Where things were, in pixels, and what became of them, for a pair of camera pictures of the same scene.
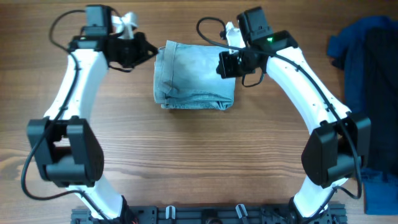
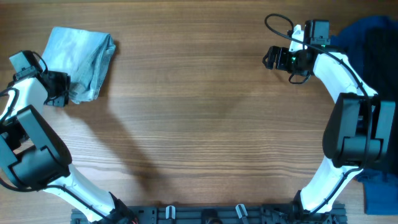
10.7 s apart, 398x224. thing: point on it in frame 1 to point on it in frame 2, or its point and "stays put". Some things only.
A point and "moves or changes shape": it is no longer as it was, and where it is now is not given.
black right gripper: x=224 y=68 to x=281 y=65
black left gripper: x=140 y=43 to x=66 y=80
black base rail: x=211 y=214 stays put
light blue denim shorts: x=185 y=76 moves or changes shape
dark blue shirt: x=367 y=50 stays put
